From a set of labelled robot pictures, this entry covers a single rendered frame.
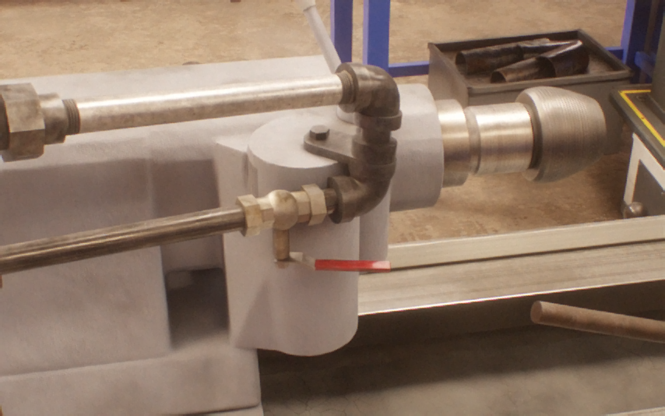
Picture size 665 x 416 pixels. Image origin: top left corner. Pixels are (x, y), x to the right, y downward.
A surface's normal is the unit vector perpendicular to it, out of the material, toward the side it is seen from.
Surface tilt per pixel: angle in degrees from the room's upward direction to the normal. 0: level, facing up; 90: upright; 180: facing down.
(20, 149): 101
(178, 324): 0
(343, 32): 90
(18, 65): 0
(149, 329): 66
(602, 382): 5
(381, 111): 82
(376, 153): 82
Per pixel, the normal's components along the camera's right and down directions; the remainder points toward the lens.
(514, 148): 0.18, 0.37
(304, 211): 0.41, 0.10
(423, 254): 0.14, -0.25
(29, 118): 0.47, -0.12
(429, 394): -0.10, -0.76
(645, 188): -0.99, 0.06
